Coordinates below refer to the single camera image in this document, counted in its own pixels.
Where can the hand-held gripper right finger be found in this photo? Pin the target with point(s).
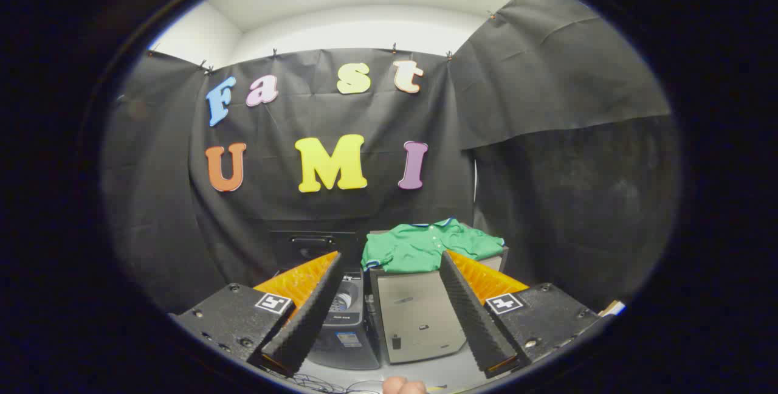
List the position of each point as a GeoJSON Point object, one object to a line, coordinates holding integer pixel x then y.
{"type": "Point", "coordinates": [471, 315]}

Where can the green polo shirt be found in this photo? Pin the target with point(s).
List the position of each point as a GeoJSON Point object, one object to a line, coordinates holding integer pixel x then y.
{"type": "Point", "coordinates": [413, 248]}

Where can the grey metal cabinet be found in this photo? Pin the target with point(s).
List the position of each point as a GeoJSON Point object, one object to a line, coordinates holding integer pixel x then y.
{"type": "Point", "coordinates": [419, 315]}

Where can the dark grey washing machine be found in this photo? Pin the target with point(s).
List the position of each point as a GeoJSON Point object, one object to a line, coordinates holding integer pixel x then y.
{"type": "Point", "coordinates": [351, 351]}

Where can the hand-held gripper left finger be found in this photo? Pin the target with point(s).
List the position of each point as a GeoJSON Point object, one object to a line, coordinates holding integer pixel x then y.
{"type": "Point", "coordinates": [313, 315]}

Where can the black backdrop cloth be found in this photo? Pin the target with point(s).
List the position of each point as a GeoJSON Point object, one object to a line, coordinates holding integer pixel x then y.
{"type": "Point", "coordinates": [340, 120]}

